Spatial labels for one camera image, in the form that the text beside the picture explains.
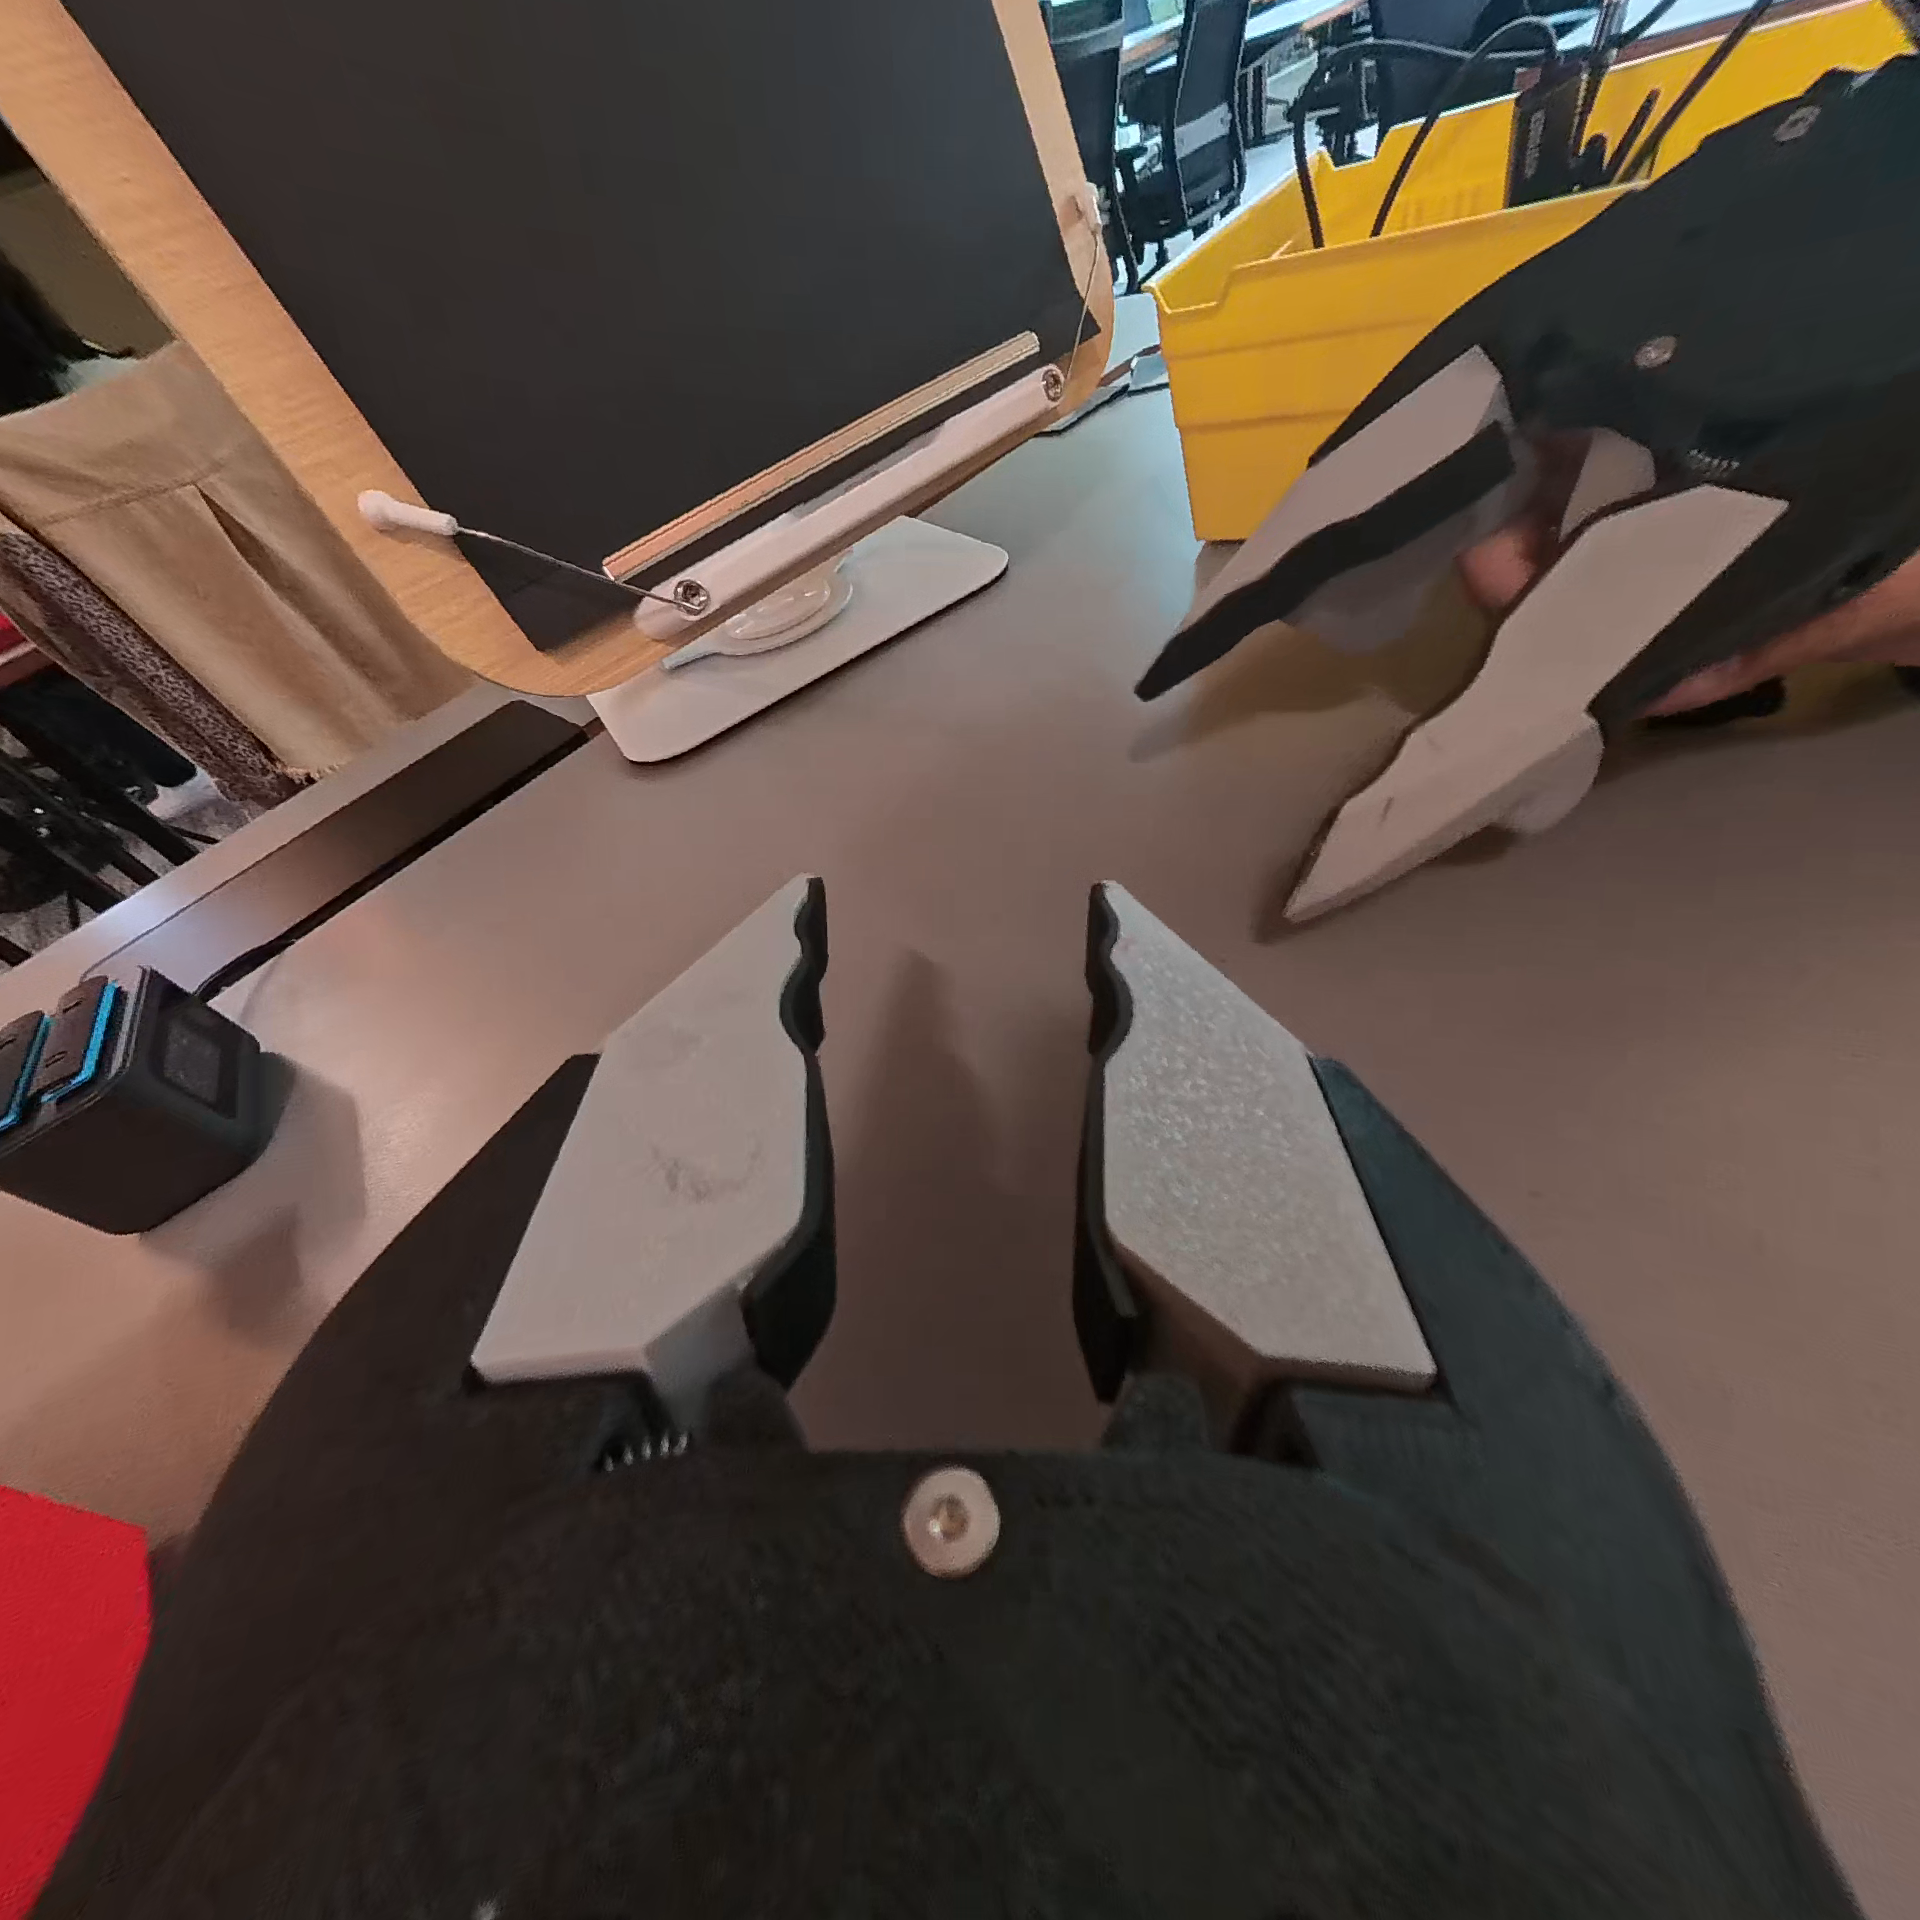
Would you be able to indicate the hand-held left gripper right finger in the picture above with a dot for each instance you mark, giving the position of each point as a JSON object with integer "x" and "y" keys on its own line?
{"x": 1245, "y": 1200}

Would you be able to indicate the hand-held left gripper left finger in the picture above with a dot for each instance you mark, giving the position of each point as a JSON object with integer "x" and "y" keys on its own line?
{"x": 661, "y": 1185}

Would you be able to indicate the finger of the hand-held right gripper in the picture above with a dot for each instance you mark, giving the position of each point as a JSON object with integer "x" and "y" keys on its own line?
{"x": 1547, "y": 675}
{"x": 1350, "y": 518}

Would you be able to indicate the yellow plastic bin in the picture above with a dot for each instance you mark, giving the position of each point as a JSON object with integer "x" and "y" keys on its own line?
{"x": 1276, "y": 389}

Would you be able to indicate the person's right hand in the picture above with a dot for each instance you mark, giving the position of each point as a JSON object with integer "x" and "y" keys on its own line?
{"x": 1845, "y": 629}

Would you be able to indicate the black office chair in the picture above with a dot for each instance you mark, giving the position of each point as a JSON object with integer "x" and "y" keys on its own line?
{"x": 1200, "y": 120}

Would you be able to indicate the dark battery charger case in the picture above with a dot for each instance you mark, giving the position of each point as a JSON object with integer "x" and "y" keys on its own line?
{"x": 165, "y": 1110}

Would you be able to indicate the white-tipped metal stylus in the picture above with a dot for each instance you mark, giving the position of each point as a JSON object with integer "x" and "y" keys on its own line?
{"x": 395, "y": 513}

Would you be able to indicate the beige cloth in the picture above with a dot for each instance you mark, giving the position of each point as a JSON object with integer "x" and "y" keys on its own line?
{"x": 195, "y": 599}

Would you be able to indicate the brown patterned cloth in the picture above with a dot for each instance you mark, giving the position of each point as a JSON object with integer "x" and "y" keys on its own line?
{"x": 120, "y": 661}

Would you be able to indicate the red plastic bin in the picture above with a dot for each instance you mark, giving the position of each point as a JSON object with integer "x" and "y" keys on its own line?
{"x": 60, "y": 1695}

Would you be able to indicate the wood-framed black board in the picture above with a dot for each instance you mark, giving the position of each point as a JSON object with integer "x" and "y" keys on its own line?
{"x": 600, "y": 270}

